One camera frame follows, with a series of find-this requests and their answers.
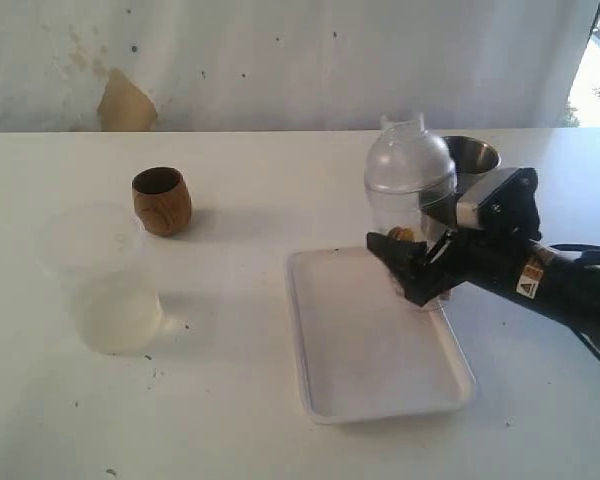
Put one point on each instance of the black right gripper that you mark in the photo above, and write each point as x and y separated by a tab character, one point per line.
505	265

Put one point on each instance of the brown wooden blocks pile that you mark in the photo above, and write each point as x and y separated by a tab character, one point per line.
402	234

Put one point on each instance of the clear plastic jar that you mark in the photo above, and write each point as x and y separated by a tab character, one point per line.
414	210

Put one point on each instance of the clear plastic dome lid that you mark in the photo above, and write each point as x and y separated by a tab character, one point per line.
408	158

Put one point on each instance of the stainless steel tumbler cup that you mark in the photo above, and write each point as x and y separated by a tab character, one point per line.
473	159

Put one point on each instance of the round brown wooden cup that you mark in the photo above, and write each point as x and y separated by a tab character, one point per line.
162	201

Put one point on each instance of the clear plastic cap cup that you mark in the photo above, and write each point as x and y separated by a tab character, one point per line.
94	252

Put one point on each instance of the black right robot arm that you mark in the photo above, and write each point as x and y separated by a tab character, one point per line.
569	292

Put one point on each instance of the white rectangular plastic tray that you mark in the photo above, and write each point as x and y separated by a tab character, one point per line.
362	351

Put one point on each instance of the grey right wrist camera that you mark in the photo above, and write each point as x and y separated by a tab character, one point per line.
502	202

